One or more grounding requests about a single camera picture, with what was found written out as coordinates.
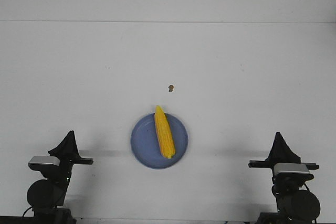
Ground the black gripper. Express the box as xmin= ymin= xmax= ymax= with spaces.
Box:
xmin=248 ymin=132 xmax=320 ymax=169
xmin=48 ymin=130 xmax=93 ymax=174

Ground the blue round plate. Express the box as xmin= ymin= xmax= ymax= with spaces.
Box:
xmin=130 ymin=112 xmax=189 ymax=170

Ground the yellow corn cob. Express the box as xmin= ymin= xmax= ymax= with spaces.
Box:
xmin=154 ymin=105 xmax=176 ymax=159

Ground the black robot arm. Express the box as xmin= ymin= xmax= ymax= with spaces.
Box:
xmin=27 ymin=130 xmax=93 ymax=223
xmin=248 ymin=132 xmax=321 ymax=223

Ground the small brown table mark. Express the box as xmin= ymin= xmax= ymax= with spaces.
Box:
xmin=168 ymin=85 xmax=174 ymax=92

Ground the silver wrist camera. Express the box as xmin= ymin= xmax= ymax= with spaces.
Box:
xmin=28 ymin=156 xmax=60 ymax=171
xmin=273 ymin=163 xmax=314 ymax=182

